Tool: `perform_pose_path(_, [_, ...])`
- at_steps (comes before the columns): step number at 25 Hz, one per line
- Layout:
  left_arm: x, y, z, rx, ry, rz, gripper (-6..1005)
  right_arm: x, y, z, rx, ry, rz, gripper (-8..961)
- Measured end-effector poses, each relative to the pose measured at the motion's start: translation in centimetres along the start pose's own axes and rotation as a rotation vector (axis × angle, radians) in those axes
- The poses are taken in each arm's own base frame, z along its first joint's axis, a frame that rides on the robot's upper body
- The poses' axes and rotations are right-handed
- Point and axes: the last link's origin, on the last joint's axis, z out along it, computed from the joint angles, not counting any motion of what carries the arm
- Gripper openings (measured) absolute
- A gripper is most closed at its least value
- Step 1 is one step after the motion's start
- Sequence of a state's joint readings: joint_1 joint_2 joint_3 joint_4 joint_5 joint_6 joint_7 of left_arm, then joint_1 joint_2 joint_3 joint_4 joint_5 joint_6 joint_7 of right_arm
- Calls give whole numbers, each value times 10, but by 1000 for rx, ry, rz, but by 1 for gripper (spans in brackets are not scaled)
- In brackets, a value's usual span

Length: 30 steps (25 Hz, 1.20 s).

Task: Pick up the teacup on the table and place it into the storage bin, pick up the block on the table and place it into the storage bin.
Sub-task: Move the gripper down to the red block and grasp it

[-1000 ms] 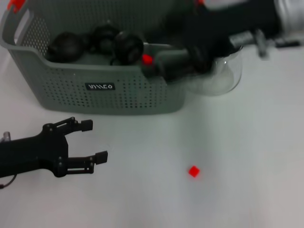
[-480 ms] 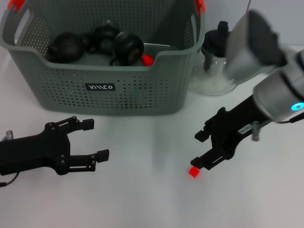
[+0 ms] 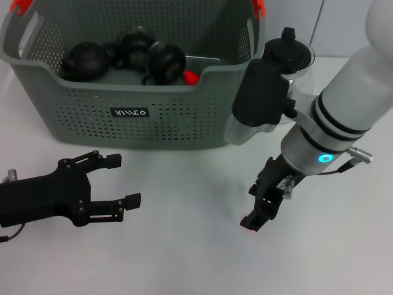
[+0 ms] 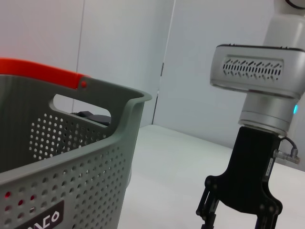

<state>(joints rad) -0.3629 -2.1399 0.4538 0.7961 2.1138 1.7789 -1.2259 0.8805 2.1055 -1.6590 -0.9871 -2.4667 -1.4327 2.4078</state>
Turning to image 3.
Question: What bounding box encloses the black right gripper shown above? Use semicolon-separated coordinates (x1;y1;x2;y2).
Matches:
239;155;304;232

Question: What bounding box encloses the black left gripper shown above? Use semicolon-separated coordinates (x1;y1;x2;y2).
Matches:
0;149;142;229

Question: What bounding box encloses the bright red slope brick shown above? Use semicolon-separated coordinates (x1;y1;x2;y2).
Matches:
183;70;201;87

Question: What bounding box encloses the glass teacup with black sleeve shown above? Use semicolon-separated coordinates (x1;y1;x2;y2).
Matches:
141;41;187;87
115;26;156;73

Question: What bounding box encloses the grey-green perforated storage bin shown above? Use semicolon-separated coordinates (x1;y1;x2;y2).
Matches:
0;0;265;151

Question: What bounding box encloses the dark clay teapot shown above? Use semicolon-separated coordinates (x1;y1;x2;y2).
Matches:
60;41;119;83

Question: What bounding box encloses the glass teapot with black lid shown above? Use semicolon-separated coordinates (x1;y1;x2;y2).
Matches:
260;26;317;124

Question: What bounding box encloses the right gripper silver cable plug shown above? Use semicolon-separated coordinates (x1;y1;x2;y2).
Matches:
281;174;296;200

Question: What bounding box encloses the gripper silver cable plug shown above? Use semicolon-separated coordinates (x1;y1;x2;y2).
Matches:
2;168;20;184
281;174;296;200

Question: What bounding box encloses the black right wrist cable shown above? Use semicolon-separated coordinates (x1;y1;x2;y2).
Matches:
319;160;359;176

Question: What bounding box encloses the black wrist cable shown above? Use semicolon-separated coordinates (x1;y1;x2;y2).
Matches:
0;223;26;243
319;160;359;176

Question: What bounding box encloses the left gripper silver cable plug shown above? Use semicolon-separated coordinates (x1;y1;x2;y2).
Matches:
2;168;20;184

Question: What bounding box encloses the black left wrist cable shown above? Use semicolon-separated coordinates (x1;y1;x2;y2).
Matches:
0;223;26;243

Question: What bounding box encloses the right wrist silver cable connector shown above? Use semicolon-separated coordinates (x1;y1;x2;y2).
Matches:
348;146;375;164

